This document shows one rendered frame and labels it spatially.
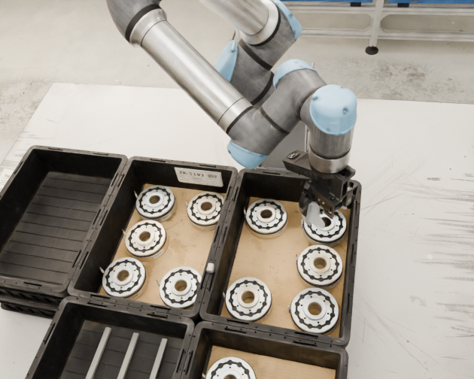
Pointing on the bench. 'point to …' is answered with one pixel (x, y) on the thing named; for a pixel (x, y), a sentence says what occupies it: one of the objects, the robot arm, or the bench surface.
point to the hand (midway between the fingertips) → (316, 212)
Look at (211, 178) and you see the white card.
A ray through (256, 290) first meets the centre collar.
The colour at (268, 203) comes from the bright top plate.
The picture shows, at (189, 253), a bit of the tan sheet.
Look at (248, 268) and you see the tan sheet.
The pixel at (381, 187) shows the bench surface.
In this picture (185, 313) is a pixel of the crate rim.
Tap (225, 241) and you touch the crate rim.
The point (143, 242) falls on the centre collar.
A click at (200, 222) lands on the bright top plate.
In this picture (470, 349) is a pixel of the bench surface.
